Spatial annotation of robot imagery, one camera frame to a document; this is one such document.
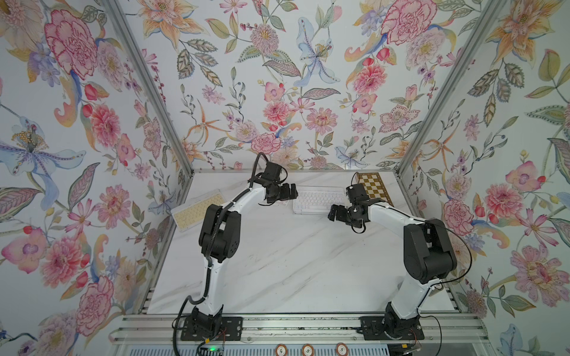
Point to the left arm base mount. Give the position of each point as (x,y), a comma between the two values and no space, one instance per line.
(198,326)

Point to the aluminium frame post left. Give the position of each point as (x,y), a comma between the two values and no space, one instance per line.
(121,26)

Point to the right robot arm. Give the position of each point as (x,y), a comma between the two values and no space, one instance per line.
(428,254)

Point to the aluminium frame post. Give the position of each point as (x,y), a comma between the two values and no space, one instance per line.
(121,26)
(474,41)

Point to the white keyboard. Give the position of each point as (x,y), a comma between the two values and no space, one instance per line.
(317,200)

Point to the aluminium front rail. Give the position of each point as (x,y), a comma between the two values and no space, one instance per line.
(446,328)

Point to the yellow keyboard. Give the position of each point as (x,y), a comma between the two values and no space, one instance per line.
(193,212)

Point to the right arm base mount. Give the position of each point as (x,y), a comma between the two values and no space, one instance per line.
(391,327)

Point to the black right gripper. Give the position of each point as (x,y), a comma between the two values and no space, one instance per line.
(340,209)

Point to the aluminium frame post right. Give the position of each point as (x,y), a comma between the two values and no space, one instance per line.
(474,41)

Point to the wooden chessboard box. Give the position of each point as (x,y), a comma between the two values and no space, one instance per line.
(374,186)

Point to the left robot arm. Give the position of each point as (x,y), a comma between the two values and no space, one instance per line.
(219,236)

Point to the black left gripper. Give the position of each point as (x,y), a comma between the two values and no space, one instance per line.
(284,192)

